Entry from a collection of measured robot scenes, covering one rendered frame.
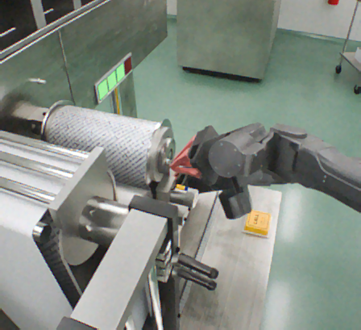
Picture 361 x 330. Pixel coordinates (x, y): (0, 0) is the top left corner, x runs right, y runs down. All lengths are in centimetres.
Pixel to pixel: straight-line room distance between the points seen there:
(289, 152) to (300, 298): 151
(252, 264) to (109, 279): 68
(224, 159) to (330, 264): 172
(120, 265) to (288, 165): 32
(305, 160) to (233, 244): 53
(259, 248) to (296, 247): 117
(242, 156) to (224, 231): 54
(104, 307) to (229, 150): 29
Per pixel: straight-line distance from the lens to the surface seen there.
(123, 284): 30
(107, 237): 44
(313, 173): 49
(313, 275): 206
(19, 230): 37
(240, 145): 48
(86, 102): 101
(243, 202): 77
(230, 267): 93
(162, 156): 65
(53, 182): 39
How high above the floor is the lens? 170
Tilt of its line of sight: 40 degrees down
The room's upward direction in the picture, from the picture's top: straight up
